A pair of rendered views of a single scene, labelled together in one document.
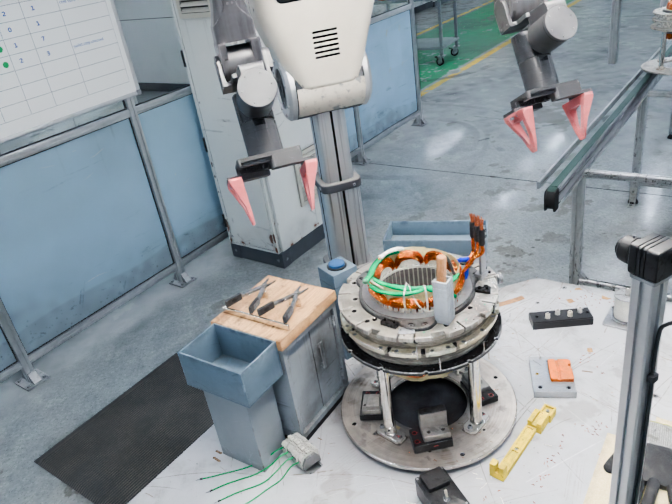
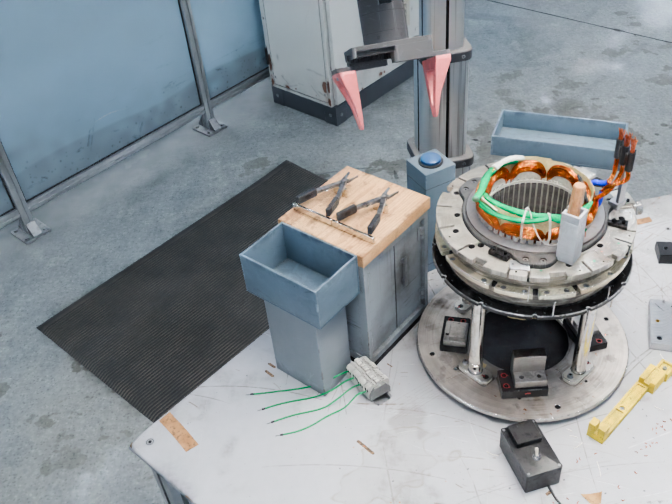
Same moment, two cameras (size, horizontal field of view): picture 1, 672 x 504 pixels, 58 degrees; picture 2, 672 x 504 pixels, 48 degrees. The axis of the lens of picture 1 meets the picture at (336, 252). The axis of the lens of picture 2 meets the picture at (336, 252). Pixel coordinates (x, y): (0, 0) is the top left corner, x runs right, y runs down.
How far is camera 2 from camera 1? 14 cm
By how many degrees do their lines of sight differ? 13
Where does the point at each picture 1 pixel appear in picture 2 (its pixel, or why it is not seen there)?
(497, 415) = (603, 366)
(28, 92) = not seen: outside the picture
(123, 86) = not seen: outside the picture
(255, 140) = (376, 23)
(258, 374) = (334, 292)
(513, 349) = (631, 285)
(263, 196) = (320, 31)
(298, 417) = (369, 340)
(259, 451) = (322, 374)
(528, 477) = (631, 443)
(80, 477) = (89, 352)
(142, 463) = (160, 345)
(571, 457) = not seen: outside the picture
